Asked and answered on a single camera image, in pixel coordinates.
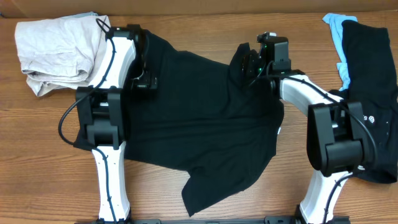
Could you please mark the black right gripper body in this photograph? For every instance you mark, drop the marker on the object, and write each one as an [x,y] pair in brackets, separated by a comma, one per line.
[246,62]

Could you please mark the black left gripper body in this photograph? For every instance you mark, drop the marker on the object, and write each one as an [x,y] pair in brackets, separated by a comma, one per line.
[147,82]

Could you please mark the black t-shirt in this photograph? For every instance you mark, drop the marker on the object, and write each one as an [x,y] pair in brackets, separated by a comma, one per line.
[204,118]

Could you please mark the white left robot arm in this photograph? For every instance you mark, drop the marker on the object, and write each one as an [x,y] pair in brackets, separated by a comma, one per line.
[103,116]

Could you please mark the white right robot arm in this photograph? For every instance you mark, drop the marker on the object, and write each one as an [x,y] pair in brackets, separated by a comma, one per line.
[339,146]

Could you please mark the folded beige trousers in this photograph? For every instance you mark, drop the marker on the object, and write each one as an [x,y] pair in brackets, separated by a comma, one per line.
[60,53]

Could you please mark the light blue garment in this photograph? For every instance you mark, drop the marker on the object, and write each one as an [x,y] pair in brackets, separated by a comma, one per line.
[335,23]

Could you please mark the black logo shirt pile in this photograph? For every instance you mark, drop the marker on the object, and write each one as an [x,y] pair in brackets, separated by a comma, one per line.
[373,82]

